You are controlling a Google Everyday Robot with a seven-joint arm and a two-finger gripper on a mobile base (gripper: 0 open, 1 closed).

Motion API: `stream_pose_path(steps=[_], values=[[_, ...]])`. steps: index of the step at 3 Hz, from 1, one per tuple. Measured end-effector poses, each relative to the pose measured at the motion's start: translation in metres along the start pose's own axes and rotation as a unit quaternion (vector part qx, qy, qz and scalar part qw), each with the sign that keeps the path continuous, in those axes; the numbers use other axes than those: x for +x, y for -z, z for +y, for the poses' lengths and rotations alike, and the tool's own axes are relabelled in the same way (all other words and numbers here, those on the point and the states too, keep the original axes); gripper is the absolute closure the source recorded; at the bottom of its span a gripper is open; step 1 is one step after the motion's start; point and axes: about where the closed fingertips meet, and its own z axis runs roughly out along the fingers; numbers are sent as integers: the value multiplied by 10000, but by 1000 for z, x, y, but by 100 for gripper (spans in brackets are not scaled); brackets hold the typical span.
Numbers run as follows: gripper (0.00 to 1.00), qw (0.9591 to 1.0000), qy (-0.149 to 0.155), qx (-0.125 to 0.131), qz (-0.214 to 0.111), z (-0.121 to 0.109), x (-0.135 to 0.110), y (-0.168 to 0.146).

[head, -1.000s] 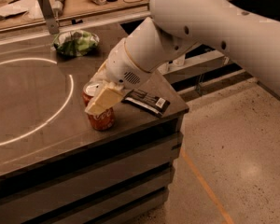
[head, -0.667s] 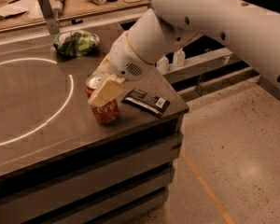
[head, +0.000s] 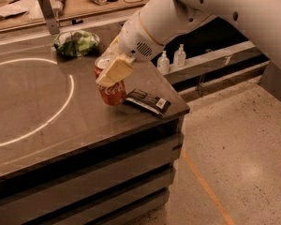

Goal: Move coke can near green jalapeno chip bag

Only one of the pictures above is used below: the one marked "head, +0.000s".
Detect clear sanitizer bottle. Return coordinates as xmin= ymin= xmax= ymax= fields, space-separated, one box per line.
xmin=157 ymin=51 xmax=170 ymax=74
xmin=173 ymin=44 xmax=186 ymax=68

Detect left clear sanitizer bottle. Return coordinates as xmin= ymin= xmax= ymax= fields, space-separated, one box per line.
xmin=157 ymin=51 xmax=170 ymax=74

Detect red coke can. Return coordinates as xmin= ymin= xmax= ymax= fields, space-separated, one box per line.
xmin=94 ymin=54 xmax=126 ymax=105

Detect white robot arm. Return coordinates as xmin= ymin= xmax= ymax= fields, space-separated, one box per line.
xmin=96 ymin=0 xmax=281 ymax=87

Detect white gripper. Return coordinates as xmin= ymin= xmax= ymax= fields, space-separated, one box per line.
xmin=96 ymin=11 xmax=164 ymax=87

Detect right clear sanitizer bottle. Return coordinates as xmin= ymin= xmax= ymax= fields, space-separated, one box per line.
xmin=173 ymin=44 xmax=186 ymax=68

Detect grey drawer cabinet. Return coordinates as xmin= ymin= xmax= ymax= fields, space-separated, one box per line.
xmin=0 ymin=118 xmax=184 ymax=225

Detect grey metal bracket post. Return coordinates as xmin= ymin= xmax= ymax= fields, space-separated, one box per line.
xmin=37 ymin=0 xmax=59 ymax=35

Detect white paper sheets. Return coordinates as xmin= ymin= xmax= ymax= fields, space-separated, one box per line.
xmin=0 ymin=0 xmax=37 ymax=18

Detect black snack bar wrapper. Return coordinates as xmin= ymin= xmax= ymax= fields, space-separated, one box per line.
xmin=124 ymin=89 xmax=170 ymax=118

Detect green jalapeno chip bag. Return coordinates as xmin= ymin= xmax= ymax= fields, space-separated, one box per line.
xmin=52 ymin=30 xmax=100 ymax=57

